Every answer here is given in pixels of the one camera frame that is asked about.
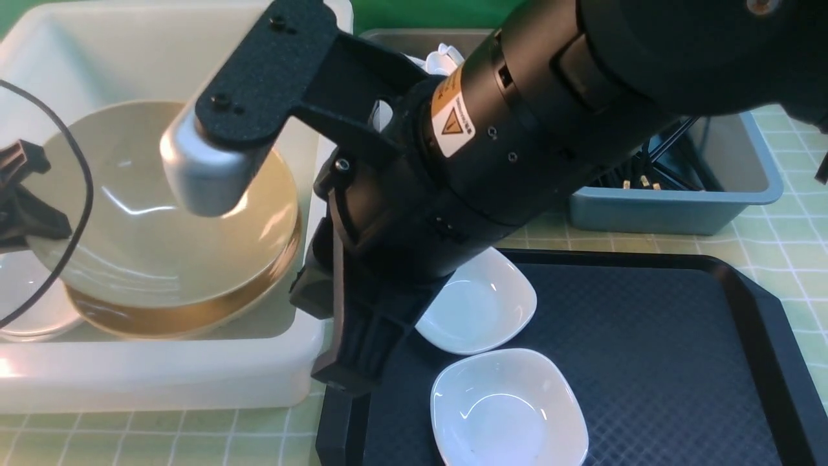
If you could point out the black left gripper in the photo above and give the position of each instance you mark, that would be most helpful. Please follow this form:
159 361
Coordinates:
23 214

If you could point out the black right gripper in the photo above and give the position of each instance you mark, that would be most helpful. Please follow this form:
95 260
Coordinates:
418 201

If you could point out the white square dish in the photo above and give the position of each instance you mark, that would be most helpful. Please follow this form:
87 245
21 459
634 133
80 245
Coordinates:
485 304
507 407

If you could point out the tan noodle bowl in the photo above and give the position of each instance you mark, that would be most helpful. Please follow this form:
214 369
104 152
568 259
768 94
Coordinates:
140 249

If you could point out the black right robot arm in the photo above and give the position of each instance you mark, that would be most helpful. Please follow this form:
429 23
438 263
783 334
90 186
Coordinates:
587 82

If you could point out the tan bowl in tub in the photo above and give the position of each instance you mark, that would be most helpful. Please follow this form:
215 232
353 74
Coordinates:
178 322

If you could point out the white dish in tub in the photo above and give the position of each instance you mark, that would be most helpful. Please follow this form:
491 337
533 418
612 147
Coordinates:
52 315

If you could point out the large white plastic tub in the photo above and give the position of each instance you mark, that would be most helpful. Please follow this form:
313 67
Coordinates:
79 57

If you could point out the pile of white spoons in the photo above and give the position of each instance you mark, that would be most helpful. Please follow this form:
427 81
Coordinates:
440 62

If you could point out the grey spoon bin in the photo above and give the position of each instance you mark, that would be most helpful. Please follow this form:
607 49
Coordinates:
420 42

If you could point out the green cloth backdrop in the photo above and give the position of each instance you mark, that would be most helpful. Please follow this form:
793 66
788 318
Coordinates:
369 15

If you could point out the bundle of black chopsticks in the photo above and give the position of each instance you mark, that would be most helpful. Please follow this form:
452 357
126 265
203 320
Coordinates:
668 161

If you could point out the black serving tray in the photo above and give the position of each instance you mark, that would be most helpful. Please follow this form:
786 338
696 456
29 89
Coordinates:
674 360

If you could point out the blue chopstick bin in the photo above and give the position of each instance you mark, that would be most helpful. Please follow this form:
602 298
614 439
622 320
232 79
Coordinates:
734 154

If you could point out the green checked tablecloth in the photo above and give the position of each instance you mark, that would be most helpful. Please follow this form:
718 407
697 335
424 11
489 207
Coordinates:
781 246

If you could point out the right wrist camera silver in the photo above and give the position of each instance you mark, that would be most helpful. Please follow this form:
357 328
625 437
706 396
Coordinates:
208 179

